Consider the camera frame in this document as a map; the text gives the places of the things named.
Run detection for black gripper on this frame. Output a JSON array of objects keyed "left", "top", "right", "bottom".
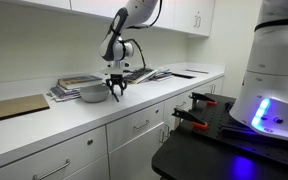
[{"left": 106, "top": 74, "right": 127, "bottom": 96}]

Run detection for grey bowl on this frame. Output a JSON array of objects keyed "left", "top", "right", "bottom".
[{"left": 80, "top": 85, "right": 109, "bottom": 103}]

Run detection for dark magazine pile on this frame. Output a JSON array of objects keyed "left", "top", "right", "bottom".
[{"left": 124, "top": 68, "right": 171, "bottom": 84}]

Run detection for stack of books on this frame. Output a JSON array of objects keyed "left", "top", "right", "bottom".
[{"left": 47, "top": 75, "right": 102, "bottom": 102}]

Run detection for white lower cabinets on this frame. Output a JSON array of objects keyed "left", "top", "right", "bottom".
[{"left": 0, "top": 77, "right": 223, "bottom": 180}]

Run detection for white cabinets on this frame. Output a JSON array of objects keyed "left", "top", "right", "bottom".
[
  {"left": 3, "top": 0, "right": 216, "bottom": 38},
  {"left": 0, "top": 77, "right": 223, "bottom": 180}
]

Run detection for black orange clamp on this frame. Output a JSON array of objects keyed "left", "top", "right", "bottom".
[
  {"left": 190, "top": 92, "right": 217, "bottom": 106},
  {"left": 172, "top": 108, "right": 208, "bottom": 130}
]

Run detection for white upper cabinets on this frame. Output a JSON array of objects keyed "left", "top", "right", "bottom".
[{"left": 3, "top": 0, "right": 216, "bottom": 38}]

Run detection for brown cardboard sheet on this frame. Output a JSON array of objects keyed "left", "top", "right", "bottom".
[{"left": 0, "top": 94, "right": 49, "bottom": 120}]

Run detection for black perforated mounting table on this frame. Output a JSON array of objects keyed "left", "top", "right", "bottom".
[{"left": 151, "top": 93, "right": 288, "bottom": 180}]

